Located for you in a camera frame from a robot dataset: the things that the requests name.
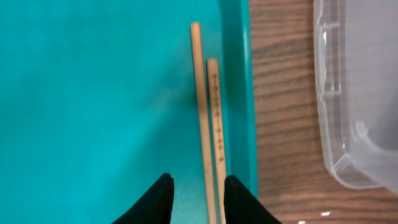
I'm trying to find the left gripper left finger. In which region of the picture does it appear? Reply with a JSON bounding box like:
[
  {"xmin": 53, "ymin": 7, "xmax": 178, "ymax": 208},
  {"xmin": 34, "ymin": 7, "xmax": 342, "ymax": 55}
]
[{"xmin": 113, "ymin": 173, "xmax": 174, "ymax": 224}]

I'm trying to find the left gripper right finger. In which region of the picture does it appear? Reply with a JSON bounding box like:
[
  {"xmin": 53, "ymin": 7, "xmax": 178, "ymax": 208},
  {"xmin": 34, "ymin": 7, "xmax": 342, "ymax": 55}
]
[{"xmin": 224, "ymin": 175, "xmax": 282, "ymax": 224}]

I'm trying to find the right printed wooden chopstick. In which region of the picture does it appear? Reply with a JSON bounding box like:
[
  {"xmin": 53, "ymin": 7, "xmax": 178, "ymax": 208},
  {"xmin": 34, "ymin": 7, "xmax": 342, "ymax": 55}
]
[{"xmin": 206, "ymin": 58, "xmax": 226, "ymax": 224}]

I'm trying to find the teal plastic serving tray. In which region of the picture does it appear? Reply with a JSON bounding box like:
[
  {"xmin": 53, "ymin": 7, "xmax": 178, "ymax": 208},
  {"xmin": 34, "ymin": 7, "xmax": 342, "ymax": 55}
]
[{"xmin": 1, "ymin": 0, "xmax": 258, "ymax": 223}]

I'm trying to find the left wooden chopstick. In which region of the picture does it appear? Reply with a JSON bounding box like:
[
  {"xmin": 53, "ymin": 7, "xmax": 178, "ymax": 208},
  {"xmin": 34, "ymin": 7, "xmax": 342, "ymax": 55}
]
[{"xmin": 190, "ymin": 22, "xmax": 217, "ymax": 224}]

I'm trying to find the clear plastic bin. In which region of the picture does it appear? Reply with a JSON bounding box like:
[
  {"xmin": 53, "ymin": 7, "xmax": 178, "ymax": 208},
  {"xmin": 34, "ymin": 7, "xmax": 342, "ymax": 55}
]
[{"xmin": 313, "ymin": 0, "xmax": 397, "ymax": 192}]

